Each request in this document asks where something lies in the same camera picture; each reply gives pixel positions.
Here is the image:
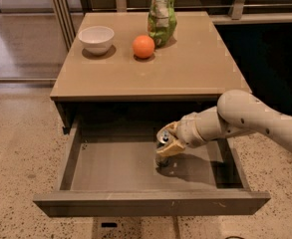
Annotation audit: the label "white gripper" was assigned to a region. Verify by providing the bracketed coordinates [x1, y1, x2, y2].
[161, 113, 202, 156]

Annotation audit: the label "dark redbull can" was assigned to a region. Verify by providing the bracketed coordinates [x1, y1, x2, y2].
[155, 129, 170, 167]

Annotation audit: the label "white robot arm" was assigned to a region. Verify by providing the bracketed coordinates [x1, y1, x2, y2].
[156, 90, 292, 157]

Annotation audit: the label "open grey top drawer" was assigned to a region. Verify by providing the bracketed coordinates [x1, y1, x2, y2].
[33, 119, 270, 217]

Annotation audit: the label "tan top cabinet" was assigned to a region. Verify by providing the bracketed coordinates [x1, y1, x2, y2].
[51, 12, 250, 128]

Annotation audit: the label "orange ball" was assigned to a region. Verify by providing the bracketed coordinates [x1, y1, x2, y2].
[133, 35, 154, 59]

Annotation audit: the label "green snack bag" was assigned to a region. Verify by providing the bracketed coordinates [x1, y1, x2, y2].
[147, 0, 176, 48]

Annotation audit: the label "white ceramic bowl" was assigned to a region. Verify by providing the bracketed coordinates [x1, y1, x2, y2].
[78, 26, 115, 55]

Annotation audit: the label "metal railing posts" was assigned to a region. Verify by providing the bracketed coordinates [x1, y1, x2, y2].
[52, 0, 76, 50]

